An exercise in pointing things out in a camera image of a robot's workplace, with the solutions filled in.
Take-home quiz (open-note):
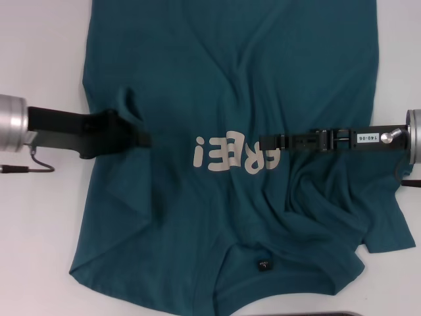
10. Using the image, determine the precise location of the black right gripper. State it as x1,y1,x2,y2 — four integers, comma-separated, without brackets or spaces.
259,124,412,155

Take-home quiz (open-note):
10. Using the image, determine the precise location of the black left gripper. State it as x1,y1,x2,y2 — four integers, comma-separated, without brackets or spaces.
27,106,153,161

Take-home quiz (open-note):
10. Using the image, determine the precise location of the teal t-shirt with beige print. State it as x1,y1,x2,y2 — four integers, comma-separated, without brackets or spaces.
68,0,416,316

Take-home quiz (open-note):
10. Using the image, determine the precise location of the dark curved robot chest edge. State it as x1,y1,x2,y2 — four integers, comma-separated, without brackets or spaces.
305,311,369,316

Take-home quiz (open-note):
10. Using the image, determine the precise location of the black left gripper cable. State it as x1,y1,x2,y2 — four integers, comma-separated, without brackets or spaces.
0,146,56,174

